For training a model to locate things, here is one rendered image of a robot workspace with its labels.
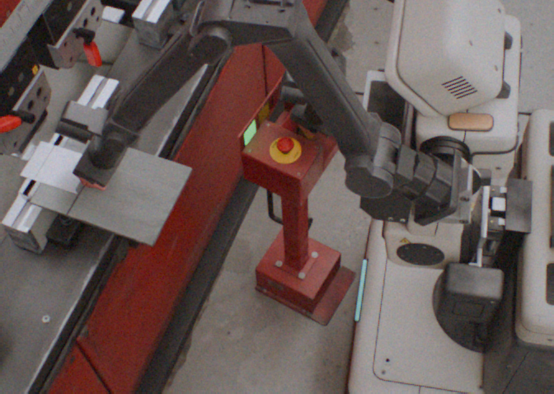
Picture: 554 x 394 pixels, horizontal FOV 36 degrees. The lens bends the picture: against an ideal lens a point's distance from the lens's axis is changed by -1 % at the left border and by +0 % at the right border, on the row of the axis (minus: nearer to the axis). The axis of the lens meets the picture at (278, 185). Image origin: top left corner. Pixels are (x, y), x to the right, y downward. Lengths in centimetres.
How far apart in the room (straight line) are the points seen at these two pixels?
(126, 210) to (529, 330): 84
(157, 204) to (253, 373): 101
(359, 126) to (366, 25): 195
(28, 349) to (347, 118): 79
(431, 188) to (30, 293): 82
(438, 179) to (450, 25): 24
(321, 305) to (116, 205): 109
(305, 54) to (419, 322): 127
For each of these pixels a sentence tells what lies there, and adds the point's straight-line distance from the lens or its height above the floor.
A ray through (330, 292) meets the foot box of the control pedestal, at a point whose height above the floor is 1.
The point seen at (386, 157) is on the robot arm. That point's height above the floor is 127.
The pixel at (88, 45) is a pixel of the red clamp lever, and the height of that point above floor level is 121.
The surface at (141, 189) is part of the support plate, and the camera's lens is 167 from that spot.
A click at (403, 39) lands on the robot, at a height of 133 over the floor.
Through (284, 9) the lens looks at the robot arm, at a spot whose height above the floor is 158.
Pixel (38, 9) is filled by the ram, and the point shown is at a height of 135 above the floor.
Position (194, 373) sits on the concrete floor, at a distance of 256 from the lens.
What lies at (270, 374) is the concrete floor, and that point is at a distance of 254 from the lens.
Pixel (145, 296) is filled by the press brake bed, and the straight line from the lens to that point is 209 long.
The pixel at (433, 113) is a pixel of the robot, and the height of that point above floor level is 123.
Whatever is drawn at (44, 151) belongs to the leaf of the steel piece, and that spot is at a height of 100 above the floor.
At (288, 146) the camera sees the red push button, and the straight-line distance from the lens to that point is 192.
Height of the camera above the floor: 241
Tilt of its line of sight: 59 degrees down
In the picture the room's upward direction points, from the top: 4 degrees counter-clockwise
